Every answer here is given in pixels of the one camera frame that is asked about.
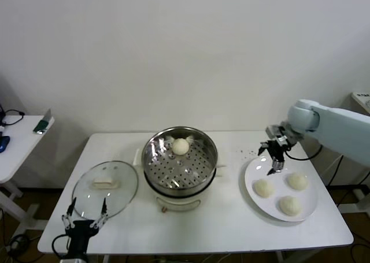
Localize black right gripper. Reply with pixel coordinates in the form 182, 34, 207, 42
257, 140, 287, 176

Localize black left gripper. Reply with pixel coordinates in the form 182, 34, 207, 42
61, 197, 110, 257

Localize white steamed baozi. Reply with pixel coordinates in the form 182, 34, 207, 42
253, 178, 275, 199
172, 138, 190, 156
286, 172, 309, 191
277, 195, 303, 217

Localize glass lid with beige handle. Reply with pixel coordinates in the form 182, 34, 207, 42
71, 160, 139, 220

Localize steel perforated steamer basket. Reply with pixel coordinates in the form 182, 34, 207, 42
142, 126, 219, 195

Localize dark crumbs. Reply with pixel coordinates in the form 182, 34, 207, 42
235, 149, 258, 160

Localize large white plate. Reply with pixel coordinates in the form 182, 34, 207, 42
239, 155, 319, 223

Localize white electric cooker base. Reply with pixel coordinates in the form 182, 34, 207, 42
134, 148, 228, 214

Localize white side table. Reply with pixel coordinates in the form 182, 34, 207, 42
0, 114, 56, 240

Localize white stand base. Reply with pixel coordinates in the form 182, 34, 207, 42
336, 184, 370, 214

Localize green and white small device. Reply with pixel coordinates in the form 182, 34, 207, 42
34, 109, 56, 135

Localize white cabinet with label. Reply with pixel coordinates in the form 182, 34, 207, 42
351, 91, 370, 113

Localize blue object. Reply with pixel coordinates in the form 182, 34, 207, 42
0, 135, 12, 153

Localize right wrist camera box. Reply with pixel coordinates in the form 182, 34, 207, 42
265, 125, 284, 138

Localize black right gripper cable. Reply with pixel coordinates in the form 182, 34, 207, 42
284, 144, 324, 161

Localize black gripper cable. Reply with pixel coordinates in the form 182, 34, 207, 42
51, 234, 72, 258
284, 144, 324, 161

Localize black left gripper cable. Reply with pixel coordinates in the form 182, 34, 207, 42
51, 234, 72, 258

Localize black floor cables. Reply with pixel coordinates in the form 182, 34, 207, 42
0, 208, 44, 261

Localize black cable on side table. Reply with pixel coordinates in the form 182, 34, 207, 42
0, 102, 26, 128

